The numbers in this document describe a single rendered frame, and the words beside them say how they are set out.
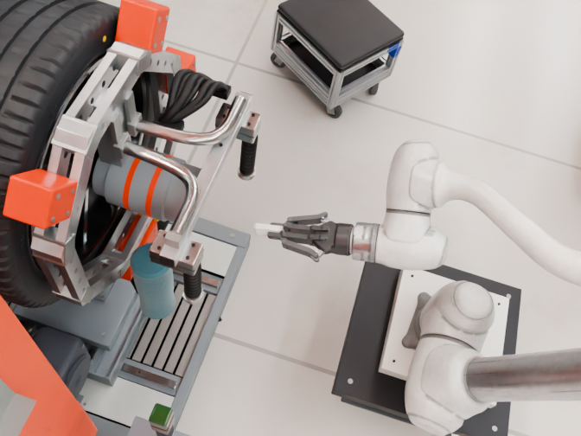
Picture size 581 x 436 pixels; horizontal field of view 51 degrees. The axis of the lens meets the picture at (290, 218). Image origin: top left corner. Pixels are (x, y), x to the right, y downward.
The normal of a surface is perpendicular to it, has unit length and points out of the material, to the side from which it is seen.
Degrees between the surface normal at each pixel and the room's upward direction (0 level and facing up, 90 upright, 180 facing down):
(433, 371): 62
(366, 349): 0
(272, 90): 0
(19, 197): 45
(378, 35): 0
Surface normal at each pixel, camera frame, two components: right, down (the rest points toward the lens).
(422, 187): -0.37, 0.04
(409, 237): -0.17, -0.12
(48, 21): 0.18, -0.64
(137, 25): -0.18, 0.37
